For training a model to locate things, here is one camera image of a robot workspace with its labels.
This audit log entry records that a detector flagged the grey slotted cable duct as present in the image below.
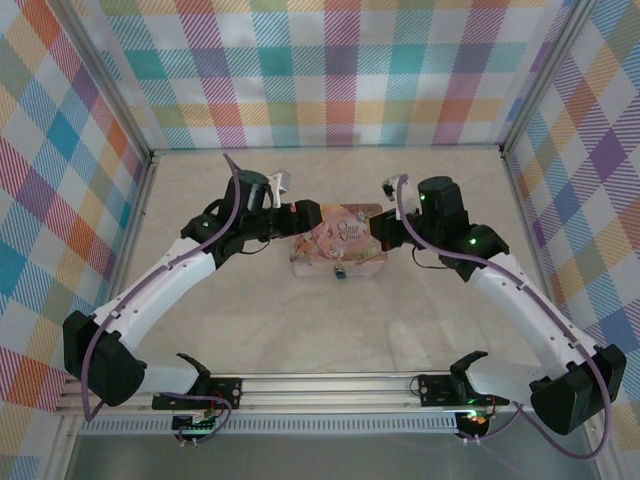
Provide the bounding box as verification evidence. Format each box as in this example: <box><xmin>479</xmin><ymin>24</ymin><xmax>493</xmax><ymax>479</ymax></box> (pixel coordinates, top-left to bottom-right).
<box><xmin>79</xmin><ymin>418</ymin><xmax>459</xmax><ymax>435</ymax></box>

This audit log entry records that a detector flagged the pink storybook tin box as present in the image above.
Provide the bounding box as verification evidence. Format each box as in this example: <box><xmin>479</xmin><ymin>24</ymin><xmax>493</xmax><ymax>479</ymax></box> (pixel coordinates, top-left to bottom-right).
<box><xmin>288</xmin><ymin>202</ymin><xmax>387</xmax><ymax>279</ymax></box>

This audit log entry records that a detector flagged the black circuit board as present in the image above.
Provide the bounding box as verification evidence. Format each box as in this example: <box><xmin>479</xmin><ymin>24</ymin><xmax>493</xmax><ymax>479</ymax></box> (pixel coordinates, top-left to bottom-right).
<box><xmin>458</xmin><ymin>409</ymin><xmax>494</xmax><ymax>427</ymax></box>
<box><xmin>172</xmin><ymin>410</ymin><xmax>221</xmax><ymax>432</ymax></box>

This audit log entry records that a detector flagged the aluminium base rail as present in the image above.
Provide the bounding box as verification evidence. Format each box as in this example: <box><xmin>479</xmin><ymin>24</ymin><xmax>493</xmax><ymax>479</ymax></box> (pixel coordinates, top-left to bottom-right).
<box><xmin>57</xmin><ymin>373</ymin><xmax>506</xmax><ymax>416</ymax></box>

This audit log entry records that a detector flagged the aluminium frame bar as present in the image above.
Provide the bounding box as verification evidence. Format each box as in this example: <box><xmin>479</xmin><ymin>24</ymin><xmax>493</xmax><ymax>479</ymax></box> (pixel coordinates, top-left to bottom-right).
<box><xmin>498</xmin><ymin>0</ymin><xmax>595</xmax><ymax>157</ymax></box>
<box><xmin>58</xmin><ymin>0</ymin><xmax>157</xmax><ymax>160</ymax></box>
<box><xmin>149</xmin><ymin>146</ymin><xmax>506</xmax><ymax>156</ymax></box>

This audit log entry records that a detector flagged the grey metal sheet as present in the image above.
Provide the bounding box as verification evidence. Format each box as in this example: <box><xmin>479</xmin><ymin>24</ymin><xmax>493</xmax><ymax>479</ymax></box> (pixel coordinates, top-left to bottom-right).
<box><xmin>64</xmin><ymin>432</ymin><xmax>601</xmax><ymax>480</ymax></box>

